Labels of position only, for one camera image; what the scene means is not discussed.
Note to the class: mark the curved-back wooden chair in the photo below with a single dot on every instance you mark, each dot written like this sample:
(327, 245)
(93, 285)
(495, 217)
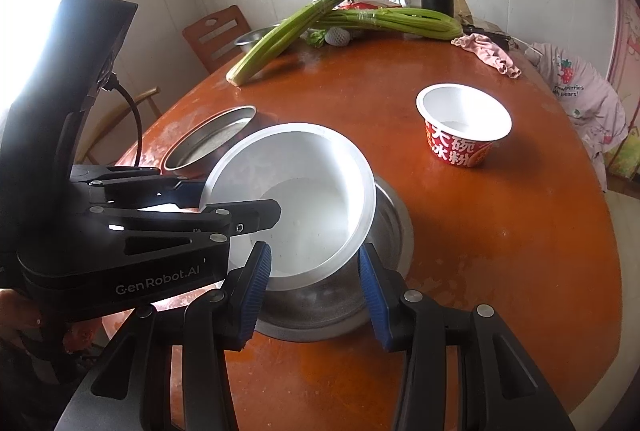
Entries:
(110, 121)

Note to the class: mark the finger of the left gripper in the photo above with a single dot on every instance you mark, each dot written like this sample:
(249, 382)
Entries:
(226, 219)
(132, 187)

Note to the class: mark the pink cloth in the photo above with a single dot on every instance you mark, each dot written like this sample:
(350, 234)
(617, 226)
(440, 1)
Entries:
(489, 53)

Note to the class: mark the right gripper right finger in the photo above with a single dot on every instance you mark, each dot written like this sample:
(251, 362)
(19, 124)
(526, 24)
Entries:
(499, 385)

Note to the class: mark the large steel bowl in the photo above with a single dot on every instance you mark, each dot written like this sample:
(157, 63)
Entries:
(335, 306)

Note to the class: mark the celery bunch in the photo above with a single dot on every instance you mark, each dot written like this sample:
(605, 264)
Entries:
(422, 22)
(277, 40)

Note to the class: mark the instant noodle bowl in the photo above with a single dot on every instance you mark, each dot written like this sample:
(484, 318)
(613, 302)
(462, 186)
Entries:
(461, 122)
(325, 189)

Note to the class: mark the person's left hand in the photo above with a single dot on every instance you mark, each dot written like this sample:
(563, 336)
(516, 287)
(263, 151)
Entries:
(18, 313)

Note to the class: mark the hello kitty pink curtain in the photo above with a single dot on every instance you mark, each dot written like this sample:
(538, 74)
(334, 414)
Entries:
(623, 74)

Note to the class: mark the green leafy vegetable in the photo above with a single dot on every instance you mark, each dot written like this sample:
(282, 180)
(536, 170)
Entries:
(315, 37)

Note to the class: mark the near celery bunch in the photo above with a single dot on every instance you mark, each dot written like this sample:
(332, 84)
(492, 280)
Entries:
(277, 40)

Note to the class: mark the steel pan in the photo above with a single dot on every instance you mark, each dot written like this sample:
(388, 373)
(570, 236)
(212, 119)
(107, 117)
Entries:
(196, 153)

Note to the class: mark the fruit in white foam net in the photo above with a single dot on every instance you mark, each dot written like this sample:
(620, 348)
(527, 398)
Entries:
(337, 37)

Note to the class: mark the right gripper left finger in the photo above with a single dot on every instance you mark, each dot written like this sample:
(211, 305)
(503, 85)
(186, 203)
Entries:
(129, 388)

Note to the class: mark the small steel bowl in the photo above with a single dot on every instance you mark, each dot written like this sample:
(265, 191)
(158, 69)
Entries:
(248, 40)

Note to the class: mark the brown wooden slat chair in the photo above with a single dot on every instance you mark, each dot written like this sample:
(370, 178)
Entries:
(212, 38)

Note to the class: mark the pink jacket on chair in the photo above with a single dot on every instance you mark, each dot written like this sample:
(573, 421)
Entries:
(587, 98)

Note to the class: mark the far celery bunch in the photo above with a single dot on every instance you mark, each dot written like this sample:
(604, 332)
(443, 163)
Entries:
(422, 22)

